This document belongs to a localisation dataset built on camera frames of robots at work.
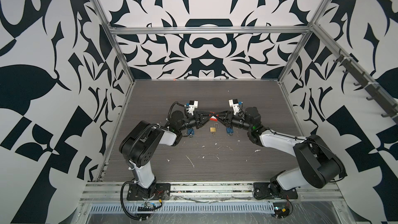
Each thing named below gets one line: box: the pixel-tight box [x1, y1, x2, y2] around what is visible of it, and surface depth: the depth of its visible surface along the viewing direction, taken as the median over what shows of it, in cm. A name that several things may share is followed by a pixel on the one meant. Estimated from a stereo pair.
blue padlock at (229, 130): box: [225, 126, 234, 137], surface depth 96 cm
